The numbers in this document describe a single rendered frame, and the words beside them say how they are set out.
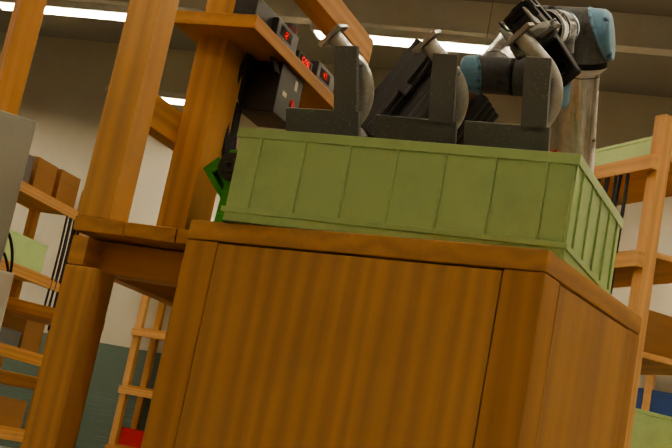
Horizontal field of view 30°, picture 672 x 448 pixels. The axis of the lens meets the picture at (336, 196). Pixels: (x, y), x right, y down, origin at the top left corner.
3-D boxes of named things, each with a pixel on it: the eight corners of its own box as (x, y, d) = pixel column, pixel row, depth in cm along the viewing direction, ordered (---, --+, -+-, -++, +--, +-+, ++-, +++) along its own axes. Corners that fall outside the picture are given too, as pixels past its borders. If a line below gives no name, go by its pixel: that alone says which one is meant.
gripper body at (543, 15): (495, 24, 227) (512, 22, 238) (526, 60, 226) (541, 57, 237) (527, -5, 224) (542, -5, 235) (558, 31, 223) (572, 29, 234)
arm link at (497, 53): (505, -2, 290) (457, 50, 247) (553, 0, 286) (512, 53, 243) (504, 47, 294) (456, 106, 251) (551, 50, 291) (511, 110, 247)
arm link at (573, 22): (580, 51, 249) (583, 8, 248) (568, 54, 239) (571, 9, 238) (541, 49, 252) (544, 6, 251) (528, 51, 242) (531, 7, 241)
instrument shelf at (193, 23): (357, 132, 417) (359, 121, 418) (254, 28, 335) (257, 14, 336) (288, 126, 426) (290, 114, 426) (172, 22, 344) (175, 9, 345)
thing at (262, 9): (274, 39, 359) (279, 16, 361) (254, 18, 346) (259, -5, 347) (252, 37, 362) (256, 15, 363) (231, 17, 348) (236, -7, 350)
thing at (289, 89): (295, 130, 371) (305, 82, 374) (274, 111, 355) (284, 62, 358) (257, 126, 375) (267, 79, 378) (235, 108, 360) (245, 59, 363)
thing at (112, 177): (317, 325, 435) (369, 63, 455) (109, 219, 299) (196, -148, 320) (293, 321, 438) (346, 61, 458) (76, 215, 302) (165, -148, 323)
